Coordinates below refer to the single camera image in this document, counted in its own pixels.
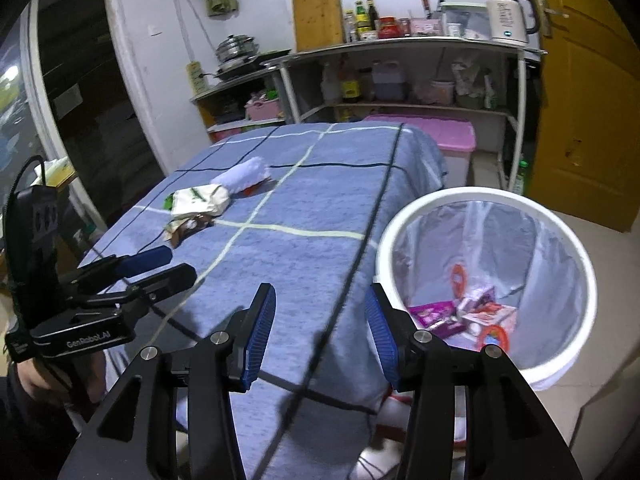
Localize brown wrapper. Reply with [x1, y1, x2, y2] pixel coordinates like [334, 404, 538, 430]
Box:
[163, 214, 216, 249]

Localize cream paper packet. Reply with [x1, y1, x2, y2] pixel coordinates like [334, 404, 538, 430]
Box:
[170, 184, 232, 218]

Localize blue plaid blanket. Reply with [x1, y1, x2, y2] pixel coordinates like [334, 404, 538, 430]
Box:
[75, 121, 448, 480]

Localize red white crate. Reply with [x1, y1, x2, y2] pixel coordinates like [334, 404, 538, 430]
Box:
[372, 392, 416, 443]

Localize purple liquid jug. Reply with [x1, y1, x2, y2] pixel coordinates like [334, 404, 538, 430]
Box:
[372, 61, 405, 102]

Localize clear plastic container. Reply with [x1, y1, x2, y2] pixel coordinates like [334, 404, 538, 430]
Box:
[440, 2, 493, 41]

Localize wooden cutting board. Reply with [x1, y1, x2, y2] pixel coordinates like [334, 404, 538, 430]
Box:
[291, 0, 346, 53]

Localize white plastic bottle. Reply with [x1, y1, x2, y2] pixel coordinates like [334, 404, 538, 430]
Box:
[320, 64, 341, 106]

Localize pink basket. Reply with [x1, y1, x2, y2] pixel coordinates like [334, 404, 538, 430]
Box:
[244, 99, 281, 121]

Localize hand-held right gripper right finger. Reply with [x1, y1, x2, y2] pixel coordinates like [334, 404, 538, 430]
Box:
[364, 282, 583, 480]

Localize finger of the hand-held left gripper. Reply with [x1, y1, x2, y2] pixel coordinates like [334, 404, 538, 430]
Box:
[57, 245, 174, 297]
[70, 262, 198, 321]

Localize tissue pack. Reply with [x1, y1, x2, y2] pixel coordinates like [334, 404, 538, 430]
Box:
[32, 157, 76, 186]

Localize steel pot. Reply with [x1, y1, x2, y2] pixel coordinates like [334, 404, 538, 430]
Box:
[215, 34, 260, 63]

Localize low wooden shelf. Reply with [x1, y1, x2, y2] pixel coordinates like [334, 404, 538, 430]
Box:
[190, 67, 288, 143]

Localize soy sauce bottle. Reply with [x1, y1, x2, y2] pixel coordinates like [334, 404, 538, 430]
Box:
[341, 62, 361, 103]

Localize pink knife holder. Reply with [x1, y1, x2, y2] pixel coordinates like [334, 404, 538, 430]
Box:
[410, 0, 447, 37]

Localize purple snack packet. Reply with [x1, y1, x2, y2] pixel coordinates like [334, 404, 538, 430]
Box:
[407, 300, 458, 338]

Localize red white carton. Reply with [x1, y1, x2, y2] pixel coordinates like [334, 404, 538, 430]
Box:
[461, 304, 518, 343]

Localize black induction cooker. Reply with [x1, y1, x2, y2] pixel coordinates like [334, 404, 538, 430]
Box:
[212, 57, 281, 81]

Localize purple white carton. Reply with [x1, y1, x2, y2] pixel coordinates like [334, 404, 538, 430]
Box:
[456, 285, 497, 313]

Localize white trash bin with liner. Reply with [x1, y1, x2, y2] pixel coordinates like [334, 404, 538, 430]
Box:
[374, 186, 599, 393]

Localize crumpled plastic bags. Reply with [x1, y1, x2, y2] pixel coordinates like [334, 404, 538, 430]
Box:
[452, 60, 501, 110]

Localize white electric kettle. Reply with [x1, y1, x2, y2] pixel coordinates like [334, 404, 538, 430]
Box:
[479, 0, 541, 45]

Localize metal door handle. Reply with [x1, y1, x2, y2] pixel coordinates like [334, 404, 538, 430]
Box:
[535, 0, 568, 38]

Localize white shelf unit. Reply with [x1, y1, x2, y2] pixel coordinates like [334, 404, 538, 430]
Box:
[262, 35, 546, 196]

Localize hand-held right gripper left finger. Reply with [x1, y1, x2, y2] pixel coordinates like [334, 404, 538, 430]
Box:
[60, 282, 277, 480]

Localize yellow wooden door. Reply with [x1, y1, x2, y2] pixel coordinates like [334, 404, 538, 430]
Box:
[520, 0, 640, 233]

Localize pink storage box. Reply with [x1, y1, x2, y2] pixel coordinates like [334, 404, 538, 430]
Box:
[362, 114, 477, 186]

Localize person's left hand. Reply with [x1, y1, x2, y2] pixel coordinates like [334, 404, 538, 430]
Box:
[10, 350, 107, 409]

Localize short white foam net sleeve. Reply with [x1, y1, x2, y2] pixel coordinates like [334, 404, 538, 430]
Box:
[210, 157, 272, 196]

